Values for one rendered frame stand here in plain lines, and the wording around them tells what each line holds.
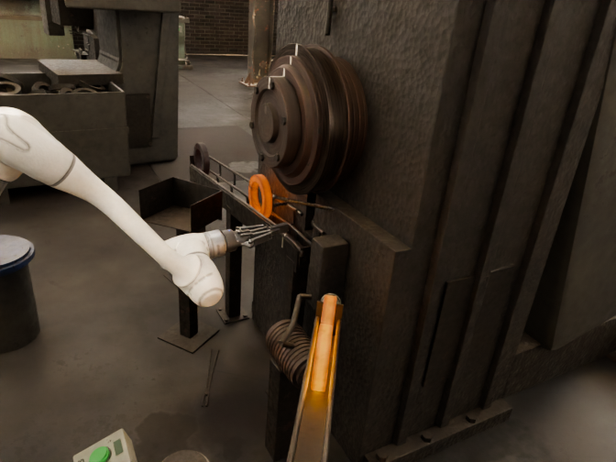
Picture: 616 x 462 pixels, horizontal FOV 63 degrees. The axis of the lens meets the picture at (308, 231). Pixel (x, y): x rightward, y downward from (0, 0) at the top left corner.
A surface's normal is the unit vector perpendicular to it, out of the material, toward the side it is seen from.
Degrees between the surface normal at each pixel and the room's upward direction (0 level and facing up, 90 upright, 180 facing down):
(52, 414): 0
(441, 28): 90
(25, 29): 90
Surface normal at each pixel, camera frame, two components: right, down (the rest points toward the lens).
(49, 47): 0.47, 0.42
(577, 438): 0.08, -0.90
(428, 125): -0.88, 0.14
